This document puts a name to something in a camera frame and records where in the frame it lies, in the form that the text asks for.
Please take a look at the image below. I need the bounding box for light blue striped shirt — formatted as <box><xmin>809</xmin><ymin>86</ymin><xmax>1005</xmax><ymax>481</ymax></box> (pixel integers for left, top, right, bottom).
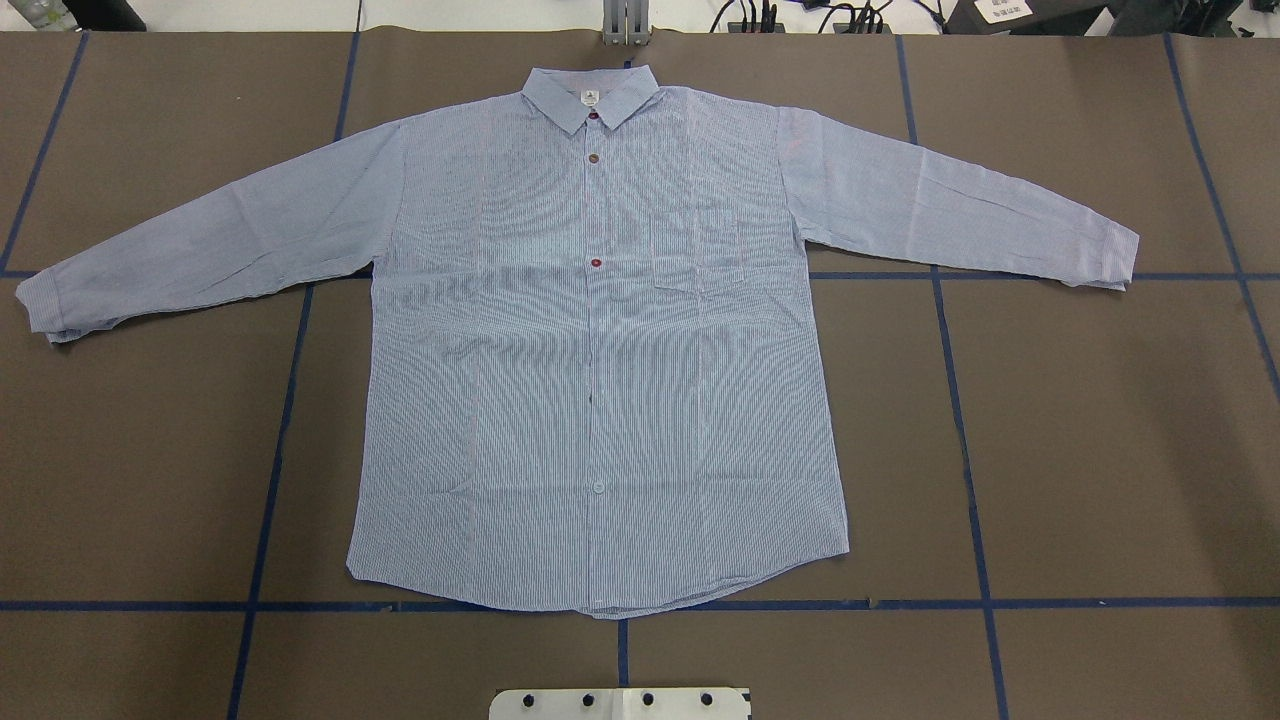
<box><xmin>15</xmin><ymin>67</ymin><xmax>1140</xmax><ymax>619</ymax></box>

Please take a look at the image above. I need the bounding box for black labelled box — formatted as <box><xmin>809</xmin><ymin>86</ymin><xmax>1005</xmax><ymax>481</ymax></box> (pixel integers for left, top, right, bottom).
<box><xmin>943</xmin><ymin>1</ymin><xmax>1108</xmax><ymax>36</ymax></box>

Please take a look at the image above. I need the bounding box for grey aluminium frame post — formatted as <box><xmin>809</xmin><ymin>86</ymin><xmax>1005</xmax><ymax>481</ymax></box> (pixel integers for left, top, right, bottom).
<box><xmin>602</xmin><ymin>0</ymin><xmax>652</xmax><ymax>46</ymax></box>

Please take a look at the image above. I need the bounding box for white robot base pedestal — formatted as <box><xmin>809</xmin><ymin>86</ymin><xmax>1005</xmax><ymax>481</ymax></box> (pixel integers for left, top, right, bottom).
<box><xmin>488</xmin><ymin>687</ymin><xmax>753</xmax><ymax>719</ymax></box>

